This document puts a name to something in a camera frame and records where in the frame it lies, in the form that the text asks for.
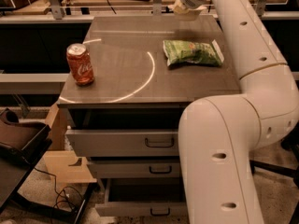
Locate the white paper bowl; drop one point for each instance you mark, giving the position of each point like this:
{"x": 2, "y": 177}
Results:
{"x": 191, "y": 14}

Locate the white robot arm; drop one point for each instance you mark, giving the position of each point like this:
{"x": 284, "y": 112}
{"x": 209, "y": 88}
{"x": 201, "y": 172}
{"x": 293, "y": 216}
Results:
{"x": 217, "y": 133}

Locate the red coke can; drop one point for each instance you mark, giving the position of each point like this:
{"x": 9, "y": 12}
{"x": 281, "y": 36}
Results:
{"x": 79, "y": 62}

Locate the green chip bag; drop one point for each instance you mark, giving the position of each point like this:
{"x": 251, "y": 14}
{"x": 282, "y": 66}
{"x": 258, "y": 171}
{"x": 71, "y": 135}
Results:
{"x": 180, "y": 51}

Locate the grey drawer cabinet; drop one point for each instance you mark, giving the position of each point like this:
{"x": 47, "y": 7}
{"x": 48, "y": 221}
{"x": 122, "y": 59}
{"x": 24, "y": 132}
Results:
{"x": 130, "y": 68}

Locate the top grey drawer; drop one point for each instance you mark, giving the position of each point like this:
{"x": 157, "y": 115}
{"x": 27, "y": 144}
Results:
{"x": 125, "y": 132}

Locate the grey drawer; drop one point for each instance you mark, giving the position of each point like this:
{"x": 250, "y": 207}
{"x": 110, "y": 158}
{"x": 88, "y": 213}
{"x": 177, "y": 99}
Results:
{"x": 135, "y": 168}
{"x": 125, "y": 132}
{"x": 149, "y": 197}

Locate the middle grey drawer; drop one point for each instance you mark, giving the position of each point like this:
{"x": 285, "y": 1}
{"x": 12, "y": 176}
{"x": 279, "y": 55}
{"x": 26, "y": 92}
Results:
{"x": 135, "y": 168}

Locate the cardboard box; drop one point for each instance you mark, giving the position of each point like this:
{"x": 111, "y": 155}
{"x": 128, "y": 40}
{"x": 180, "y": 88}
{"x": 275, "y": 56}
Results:
{"x": 60, "y": 160}

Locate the bottom grey drawer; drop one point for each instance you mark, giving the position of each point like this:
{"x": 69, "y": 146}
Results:
{"x": 149, "y": 197}

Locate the brown chair seat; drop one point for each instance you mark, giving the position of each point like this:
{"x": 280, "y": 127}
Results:
{"x": 22, "y": 142}

